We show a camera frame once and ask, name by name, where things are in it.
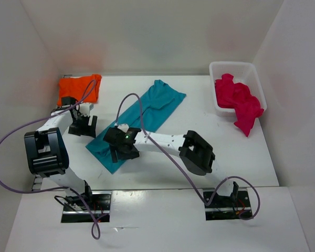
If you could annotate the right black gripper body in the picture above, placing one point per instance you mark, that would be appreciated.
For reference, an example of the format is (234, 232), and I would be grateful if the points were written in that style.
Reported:
(121, 153)

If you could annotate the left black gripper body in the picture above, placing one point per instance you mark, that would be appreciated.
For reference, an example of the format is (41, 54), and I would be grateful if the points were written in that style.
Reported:
(82, 121)

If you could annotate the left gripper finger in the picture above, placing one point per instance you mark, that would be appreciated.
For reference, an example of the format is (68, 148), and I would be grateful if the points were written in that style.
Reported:
(77, 130)
(92, 127)

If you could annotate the orange t shirt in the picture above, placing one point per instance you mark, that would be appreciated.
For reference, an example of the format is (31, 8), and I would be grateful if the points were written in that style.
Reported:
(75, 87)

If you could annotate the teal t shirt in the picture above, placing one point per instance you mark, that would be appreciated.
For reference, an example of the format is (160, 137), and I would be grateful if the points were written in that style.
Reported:
(158, 103)

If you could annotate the pink t shirt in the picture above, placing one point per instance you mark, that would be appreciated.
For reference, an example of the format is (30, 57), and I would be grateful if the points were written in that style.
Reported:
(237, 96)

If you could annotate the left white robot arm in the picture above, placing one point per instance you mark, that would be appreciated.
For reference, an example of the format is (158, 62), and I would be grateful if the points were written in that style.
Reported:
(79, 191)

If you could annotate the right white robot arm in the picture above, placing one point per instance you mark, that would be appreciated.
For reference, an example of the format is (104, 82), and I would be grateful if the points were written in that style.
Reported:
(196, 154)

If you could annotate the white plastic basket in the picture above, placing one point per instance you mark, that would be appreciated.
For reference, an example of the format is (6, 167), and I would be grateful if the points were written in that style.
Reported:
(243, 72)

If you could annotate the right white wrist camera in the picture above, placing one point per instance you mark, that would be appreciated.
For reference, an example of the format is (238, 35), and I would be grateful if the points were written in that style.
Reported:
(123, 127)

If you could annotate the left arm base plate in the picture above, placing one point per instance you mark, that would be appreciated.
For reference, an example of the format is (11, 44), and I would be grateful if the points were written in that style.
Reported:
(73, 213)

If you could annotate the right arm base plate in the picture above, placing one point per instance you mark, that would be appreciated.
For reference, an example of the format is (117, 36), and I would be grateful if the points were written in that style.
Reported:
(224, 209)

